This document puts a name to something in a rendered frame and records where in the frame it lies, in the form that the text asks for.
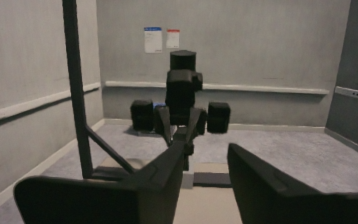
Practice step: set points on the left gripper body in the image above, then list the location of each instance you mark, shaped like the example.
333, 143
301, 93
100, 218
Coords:
143, 115

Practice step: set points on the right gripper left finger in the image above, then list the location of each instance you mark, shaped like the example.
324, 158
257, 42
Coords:
53, 200

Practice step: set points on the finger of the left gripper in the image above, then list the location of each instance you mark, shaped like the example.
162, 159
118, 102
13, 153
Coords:
197, 113
162, 113

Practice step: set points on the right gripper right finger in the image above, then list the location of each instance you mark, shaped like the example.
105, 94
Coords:
266, 195

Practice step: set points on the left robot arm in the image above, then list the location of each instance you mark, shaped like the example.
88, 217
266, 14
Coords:
183, 83

